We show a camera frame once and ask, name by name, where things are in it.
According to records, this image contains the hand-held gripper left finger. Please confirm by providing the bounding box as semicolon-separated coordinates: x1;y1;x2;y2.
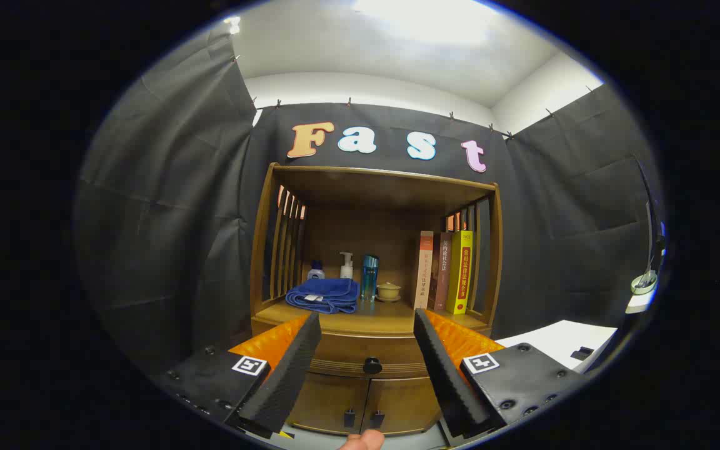
159;312;323;439

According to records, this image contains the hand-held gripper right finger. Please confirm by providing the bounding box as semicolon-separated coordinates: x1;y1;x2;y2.
412;308;588;441

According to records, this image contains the wooden drawer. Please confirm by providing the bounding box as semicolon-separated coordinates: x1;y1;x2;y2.
251;328;492;379

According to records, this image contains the wooden cabinet door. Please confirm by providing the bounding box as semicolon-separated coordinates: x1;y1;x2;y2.
288;374;370;435
360;377;442;436

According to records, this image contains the wooden countertop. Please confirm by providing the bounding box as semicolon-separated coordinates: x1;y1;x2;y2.
254;297;492;335

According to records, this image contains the white grey drawer unit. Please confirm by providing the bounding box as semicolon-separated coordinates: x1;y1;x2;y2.
496;320;618;374

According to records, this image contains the wooden cabinet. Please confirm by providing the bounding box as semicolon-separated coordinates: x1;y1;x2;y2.
249;162;503;437

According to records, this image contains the blue folded towel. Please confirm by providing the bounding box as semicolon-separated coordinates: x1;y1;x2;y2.
285;277;361;314

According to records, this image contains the brown book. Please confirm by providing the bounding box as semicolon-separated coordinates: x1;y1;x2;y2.
432;232;453;312

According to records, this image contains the yellow book red label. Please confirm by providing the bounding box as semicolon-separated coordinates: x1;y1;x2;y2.
446;230;474;316

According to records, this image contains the beige book orange band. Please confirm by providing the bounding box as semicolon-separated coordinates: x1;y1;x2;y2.
413;231;435;311

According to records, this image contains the tall blue glass bottle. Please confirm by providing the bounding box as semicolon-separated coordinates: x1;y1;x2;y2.
361;254;379;303

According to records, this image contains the white ledge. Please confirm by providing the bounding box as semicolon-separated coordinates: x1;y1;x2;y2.
624;292;656;314

